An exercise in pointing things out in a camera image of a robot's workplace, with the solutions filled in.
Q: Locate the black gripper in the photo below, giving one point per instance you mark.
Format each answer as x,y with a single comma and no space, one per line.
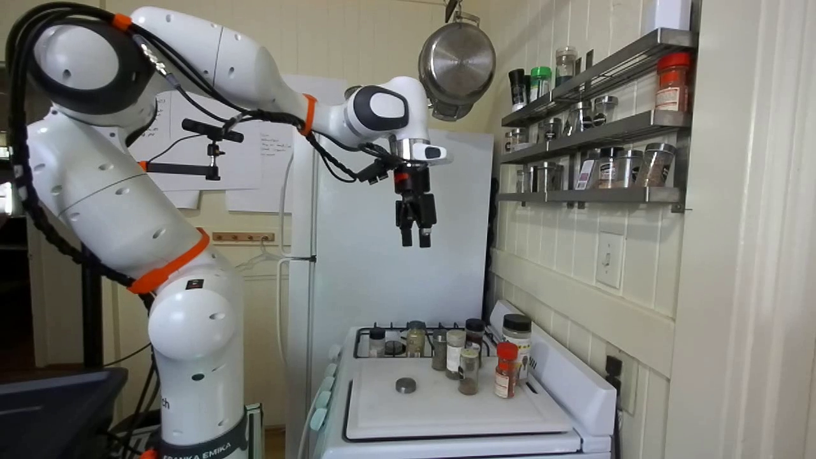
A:
414,182

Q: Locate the red-capped bottle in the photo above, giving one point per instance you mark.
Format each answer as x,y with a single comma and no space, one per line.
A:
516,345

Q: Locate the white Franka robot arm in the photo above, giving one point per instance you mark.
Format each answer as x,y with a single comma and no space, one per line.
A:
92,187

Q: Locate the small glass spice jar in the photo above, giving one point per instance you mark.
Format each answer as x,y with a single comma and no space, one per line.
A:
416,337
375,340
471,373

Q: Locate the dark spice jar black lid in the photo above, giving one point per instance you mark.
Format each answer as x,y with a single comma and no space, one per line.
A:
476,331

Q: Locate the grey spice jar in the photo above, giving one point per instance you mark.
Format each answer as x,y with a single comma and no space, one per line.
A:
437,348

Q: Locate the spice jar white lid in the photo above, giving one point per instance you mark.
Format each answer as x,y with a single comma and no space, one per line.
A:
454,349

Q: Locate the dark rack jar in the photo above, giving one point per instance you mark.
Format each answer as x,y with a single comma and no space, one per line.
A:
516,86

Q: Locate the glass rack jar steel lid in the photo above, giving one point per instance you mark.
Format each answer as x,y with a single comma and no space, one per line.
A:
607,169
584,169
634,167
660,163

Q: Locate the green lid rack jar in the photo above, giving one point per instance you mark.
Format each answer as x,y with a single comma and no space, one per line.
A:
541,79

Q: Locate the clear glass rack jar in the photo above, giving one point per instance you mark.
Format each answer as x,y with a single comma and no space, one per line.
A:
564,65

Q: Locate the red plastic spice jar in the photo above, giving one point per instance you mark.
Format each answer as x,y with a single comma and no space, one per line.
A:
674,79

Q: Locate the white refrigerator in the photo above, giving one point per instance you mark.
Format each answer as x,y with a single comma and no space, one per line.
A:
358,270

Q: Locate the small round metal disc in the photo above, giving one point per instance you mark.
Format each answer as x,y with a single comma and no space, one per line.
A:
407,383

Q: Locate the hanging stainless steel pot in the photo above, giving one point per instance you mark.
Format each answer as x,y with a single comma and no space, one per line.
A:
458,61

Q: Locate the white paper sheets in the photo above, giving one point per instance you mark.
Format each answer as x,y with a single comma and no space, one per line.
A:
257,169

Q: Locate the white stove cover board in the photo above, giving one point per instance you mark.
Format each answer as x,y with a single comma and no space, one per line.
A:
443,413

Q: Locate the white gas stove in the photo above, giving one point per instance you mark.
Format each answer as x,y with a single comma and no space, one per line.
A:
476,424

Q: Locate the metal three-tier spice rack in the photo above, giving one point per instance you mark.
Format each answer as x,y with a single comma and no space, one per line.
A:
613,130

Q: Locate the white cylinder container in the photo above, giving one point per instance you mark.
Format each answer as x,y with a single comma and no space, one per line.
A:
671,12

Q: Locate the black monitor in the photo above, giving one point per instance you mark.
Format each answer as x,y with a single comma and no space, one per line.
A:
53,416

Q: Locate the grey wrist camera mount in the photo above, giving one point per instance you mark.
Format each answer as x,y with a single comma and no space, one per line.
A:
430,151

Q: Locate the brown wall hook strip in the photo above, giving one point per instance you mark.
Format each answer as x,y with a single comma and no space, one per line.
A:
244,238

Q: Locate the white wall switch plate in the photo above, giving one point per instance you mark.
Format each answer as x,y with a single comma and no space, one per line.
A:
607,257

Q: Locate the black camera on stand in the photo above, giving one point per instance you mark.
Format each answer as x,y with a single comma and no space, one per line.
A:
213,130

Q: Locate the wall outlet with black plug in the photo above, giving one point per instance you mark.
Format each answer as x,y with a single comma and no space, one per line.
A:
613,369

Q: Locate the black metal stand frame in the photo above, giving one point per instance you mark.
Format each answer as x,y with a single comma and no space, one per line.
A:
92,313

